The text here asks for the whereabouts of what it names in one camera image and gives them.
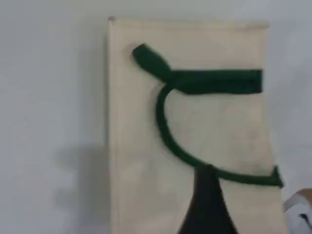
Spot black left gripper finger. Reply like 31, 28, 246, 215
176, 164, 238, 234

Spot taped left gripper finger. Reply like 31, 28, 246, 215
282, 188, 312, 234

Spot white canvas bag green handles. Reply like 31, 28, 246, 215
106, 16, 288, 234

